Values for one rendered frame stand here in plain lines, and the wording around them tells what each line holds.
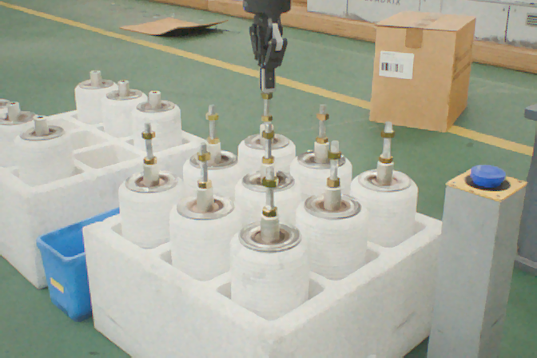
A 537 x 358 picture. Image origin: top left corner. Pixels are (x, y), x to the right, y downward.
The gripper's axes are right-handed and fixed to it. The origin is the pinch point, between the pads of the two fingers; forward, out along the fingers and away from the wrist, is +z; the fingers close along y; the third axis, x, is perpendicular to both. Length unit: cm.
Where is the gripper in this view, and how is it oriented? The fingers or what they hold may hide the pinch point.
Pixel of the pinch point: (267, 78)
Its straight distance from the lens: 105.4
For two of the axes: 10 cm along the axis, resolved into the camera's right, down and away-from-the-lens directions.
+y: 3.1, 3.5, -8.8
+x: 9.5, -1.2, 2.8
